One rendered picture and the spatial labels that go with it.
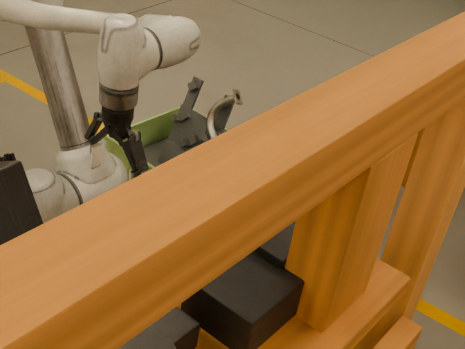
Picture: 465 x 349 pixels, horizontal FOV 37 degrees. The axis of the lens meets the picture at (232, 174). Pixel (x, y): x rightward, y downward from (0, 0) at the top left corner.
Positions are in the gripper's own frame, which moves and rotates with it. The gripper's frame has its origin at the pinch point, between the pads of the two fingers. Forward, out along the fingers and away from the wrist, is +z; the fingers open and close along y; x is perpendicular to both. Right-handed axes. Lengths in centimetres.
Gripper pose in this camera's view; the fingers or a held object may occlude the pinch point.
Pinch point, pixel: (114, 175)
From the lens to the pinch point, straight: 175.0
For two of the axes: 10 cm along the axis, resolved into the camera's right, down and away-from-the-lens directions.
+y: -7.6, -4.5, 4.7
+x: -6.3, 3.6, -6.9
